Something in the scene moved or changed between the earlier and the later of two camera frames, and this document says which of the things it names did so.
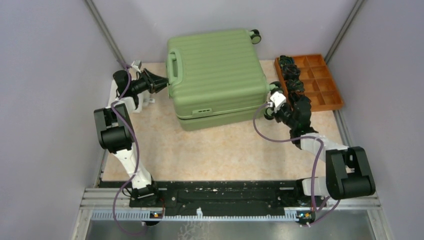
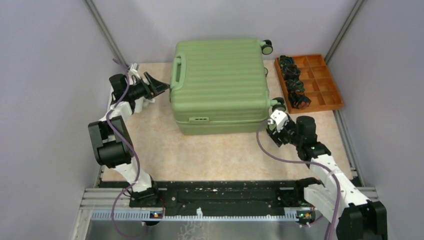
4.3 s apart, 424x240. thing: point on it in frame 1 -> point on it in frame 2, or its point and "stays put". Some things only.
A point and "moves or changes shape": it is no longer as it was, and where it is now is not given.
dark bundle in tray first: x=286 y=62 stays put
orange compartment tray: x=320 y=87 stays put
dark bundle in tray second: x=290 y=71 stays put
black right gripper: x=276 y=112 -> x=277 y=136
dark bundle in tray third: x=294 y=85 stays put
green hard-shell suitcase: x=216 y=79 moves or changes shape
